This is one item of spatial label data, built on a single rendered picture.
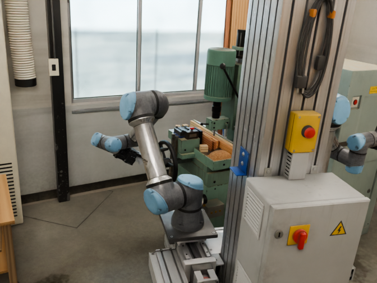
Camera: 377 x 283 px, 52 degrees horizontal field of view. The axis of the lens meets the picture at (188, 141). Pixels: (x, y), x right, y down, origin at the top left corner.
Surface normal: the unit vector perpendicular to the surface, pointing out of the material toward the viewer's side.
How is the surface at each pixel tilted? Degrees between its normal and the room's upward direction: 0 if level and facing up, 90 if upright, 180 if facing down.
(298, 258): 90
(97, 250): 0
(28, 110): 90
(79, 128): 90
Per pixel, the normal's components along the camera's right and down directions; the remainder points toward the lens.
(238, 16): 0.48, 0.29
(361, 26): -0.87, 0.12
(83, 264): 0.07, -0.93
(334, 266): 0.26, 0.33
